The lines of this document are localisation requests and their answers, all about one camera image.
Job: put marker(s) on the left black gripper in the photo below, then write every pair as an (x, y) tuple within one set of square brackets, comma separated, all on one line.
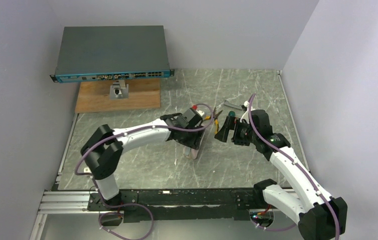
[(193, 139)]

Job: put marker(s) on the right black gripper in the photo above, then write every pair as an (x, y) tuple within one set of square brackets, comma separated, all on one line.
[(229, 129)]

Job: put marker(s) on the pink umbrella case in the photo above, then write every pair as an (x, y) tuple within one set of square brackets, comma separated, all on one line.
[(191, 152)]

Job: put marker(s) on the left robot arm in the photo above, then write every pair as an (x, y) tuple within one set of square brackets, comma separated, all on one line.
[(102, 152)]

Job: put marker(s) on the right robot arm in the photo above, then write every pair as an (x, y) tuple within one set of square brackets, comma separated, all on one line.
[(317, 214)]

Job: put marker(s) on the wooden board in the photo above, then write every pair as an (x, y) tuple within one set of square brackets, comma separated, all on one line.
[(99, 96)]

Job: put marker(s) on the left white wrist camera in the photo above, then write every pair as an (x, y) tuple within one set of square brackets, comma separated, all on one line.
[(199, 111)]

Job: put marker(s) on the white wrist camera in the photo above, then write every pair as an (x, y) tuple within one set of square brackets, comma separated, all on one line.
[(199, 111), (246, 107)]

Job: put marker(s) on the yellow handled pliers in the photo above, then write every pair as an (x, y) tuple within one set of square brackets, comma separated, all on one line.
[(214, 116)]

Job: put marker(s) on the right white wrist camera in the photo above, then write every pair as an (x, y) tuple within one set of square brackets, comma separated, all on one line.
[(246, 107)]

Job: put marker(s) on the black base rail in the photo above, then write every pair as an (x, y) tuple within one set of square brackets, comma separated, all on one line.
[(137, 205)]

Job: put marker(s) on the grey metal stand bracket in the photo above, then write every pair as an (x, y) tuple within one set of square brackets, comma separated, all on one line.
[(119, 90)]

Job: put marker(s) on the grey blue network switch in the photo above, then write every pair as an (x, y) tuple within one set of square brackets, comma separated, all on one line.
[(102, 53)]

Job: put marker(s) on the aluminium frame rail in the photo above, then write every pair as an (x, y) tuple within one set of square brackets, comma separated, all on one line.
[(74, 202)]

